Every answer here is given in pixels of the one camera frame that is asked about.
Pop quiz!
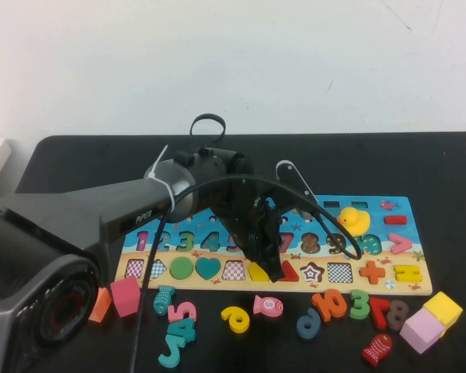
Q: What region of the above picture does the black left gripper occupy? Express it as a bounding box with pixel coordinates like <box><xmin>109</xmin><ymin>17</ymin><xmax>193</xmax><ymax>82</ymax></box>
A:
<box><xmin>210</xmin><ymin>179</ymin><xmax>287</xmax><ymax>284</ymax></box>

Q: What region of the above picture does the yellow pentagon piece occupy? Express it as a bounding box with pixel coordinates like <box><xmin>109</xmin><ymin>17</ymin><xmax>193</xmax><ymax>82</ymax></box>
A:
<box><xmin>248</xmin><ymin>261</ymin><xmax>271</xmax><ymax>283</ymax></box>

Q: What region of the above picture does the red triangle piece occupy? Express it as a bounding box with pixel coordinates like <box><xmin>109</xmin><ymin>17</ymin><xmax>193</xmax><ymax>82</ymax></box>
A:
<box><xmin>278</xmin><ymin>259</ymin><xmax>301</xmax><ymax>281</ymax></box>

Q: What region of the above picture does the teal heart piece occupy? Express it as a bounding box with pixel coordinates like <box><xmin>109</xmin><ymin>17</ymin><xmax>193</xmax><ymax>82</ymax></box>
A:
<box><xmin>196</xmin><ymin>256</ymin><xmax>223</xmax><ymax>280</ymax></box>

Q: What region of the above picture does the colourful wooden puzzle board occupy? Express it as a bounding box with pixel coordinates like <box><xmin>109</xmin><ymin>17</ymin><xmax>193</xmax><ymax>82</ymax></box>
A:
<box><xmin>116</xmin><ymin>193</ymin><xmax>434</xmax><ymax>295</ymax></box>

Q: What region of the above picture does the green circle piece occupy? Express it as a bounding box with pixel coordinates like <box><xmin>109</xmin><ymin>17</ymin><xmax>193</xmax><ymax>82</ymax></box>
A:
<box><xmin>169</xmin><ymin>256</ymin><xmax>196</xmax><ymax>280</ymax></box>

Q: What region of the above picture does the orange plus sign piece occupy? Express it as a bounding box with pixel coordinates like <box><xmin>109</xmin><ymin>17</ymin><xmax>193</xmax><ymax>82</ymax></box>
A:
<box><xmin>359</xmin><ymin>259</ymin><xmax>387</xmax><ymax>284</ymax></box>

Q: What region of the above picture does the pink greater-than sign piece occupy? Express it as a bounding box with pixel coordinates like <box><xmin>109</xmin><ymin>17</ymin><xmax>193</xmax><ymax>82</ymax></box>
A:
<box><xmin>388</xmin><ymin>232</ymin><xmax>414</xmax><ymax>254</ymax></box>

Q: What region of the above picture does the yellow equals sign piece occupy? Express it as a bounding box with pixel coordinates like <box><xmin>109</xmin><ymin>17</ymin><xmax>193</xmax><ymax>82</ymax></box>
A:
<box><xmin>395</xmin><ymin>263</ymin><xmax>423</xmax><ymax>283</ymax></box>

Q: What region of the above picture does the pink wooden fish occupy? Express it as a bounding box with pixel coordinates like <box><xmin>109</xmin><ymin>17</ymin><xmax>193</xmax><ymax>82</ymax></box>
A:
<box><xmin>252</xmin><ymin>294</ymin><xmax>284</xmax><ymax>315</ymax></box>

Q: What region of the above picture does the yellow number six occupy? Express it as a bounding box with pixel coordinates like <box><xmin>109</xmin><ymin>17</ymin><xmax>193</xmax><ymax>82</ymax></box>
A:
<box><xmin>221</xmin><ymin>305</ymin><xmax>251</xmax><ymax>334</ymax></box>

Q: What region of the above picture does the blue-grey number nine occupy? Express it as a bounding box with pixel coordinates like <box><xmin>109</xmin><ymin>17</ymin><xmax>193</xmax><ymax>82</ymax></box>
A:
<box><xmin>296</xmin><ymin>307</ymin><xmax>321</xmax><ymax>340</ymax></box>

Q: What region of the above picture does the orange number ten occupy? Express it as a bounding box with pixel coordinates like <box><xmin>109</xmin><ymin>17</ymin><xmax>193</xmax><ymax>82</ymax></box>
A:
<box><xmin>311</xmin><ymin>288</ymin><xmax>349</xmax><ymax>322</ymax></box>

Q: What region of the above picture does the pink number five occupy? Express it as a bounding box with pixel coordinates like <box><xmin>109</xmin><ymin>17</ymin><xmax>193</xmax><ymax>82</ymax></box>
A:
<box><xmin>167</xmin><ymin>301</ymin><xmax>198</xmax><ymax>323</ymax></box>

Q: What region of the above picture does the yellow rubber duck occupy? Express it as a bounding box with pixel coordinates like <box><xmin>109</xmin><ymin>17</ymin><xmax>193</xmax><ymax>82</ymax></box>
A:
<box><xmin>336</xmin><ymin>205</ymin><xmax>372</xmax><ymax>236</ymax></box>

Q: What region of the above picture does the teal wooden fish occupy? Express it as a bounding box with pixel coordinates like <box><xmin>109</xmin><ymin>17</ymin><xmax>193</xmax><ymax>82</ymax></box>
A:
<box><xmin>153</xmin><ymin>285</ymin><xmax>176</xmax><ymax>316</ymax></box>

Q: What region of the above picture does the green number three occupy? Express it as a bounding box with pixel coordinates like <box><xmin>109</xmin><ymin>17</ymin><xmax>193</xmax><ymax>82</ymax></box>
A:
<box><xmin>349</xmin><ymin>289</ymin><xmax>371</xmax><ymax>320</ymax></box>

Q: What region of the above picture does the white zip tie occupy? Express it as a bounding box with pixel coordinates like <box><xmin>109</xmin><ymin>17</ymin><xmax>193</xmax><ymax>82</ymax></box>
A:
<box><xmin>144</xmin><ymin>145</ymin><xmax>176</xmax><ymax>214</ymax></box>

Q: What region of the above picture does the red number seven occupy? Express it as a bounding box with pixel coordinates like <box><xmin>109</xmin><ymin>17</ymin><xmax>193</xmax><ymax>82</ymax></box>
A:
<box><xmin>369</xmin><ymin>297</ymin><xmax>392</xmax><ymax>330</ymax></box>

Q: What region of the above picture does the magenta wooden cube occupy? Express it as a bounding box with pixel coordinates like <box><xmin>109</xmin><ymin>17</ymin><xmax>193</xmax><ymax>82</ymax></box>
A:
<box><xmin>110</xmin><ymin>276</ymin><xmax>142</xmax><ymax>319</ymax></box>

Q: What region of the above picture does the brown number eight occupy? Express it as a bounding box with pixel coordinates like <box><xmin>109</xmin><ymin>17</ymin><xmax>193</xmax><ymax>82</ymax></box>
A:
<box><xmin>386</xmin><ymin>299</ymin><xmax>409</xmax><ymax>331</ymax></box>

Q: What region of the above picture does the red wooden fish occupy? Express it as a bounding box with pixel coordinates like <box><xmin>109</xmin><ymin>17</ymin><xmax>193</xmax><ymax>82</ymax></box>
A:
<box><xmin>360</xmin><ymin>333</ymin><xmax>394</xmax><ymax>368</ymax></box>

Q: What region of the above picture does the orange wooden cube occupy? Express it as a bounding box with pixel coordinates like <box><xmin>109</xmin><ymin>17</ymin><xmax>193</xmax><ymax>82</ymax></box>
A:
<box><xmin>88</xmin><ymin>287</ymin><xmax>113</xmax><ymax>323</ymax></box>

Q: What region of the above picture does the light pink wooden cube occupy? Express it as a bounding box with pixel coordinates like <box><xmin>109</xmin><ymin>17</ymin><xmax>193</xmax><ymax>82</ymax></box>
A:
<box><xmin>398</xmin><ymin>309</ymin><xmax>447</xmax><ymax>354</ymax></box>

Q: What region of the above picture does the yellow wooden cube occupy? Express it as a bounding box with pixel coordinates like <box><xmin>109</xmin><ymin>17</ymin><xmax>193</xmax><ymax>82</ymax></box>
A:
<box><xmin>422</xmin><ymin>291</ymin><xmax>464</xmax><ymax>337</ymax></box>

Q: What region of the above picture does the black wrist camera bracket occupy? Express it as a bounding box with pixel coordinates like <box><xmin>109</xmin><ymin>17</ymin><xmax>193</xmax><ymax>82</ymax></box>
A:
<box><xmin>275</xmin><ymin>159</ymin><xmax>321</xmax><ymax>221</ymax></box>

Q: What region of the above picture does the long black cable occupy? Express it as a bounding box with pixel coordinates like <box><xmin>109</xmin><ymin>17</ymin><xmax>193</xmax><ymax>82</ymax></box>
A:
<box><xmin>129</xmin><ymin>175</ymin><xmax>364</xmax><ymax>373</ymax></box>

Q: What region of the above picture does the thin black cable loop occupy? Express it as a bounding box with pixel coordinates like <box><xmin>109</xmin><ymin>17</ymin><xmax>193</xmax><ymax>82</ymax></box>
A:
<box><xmin>189</xmin><ymin>113</ymin><xmax>228</xmax><ymax>148</ymax></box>

